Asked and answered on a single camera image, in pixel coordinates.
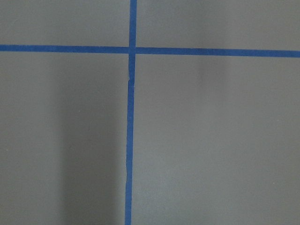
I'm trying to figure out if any blue tape line vertical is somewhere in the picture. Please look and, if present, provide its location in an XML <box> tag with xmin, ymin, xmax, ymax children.
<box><xmin>124</xmin><ymin>0</ymin><xmax>137</xmax><ymax>225</ymax></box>

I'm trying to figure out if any blue tape line horizontal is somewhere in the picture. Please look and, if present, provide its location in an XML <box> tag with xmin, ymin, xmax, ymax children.
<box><xmin>0</xmin><ymin>45</ymin><xmax>300</xmax><ymax>58</ymax></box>

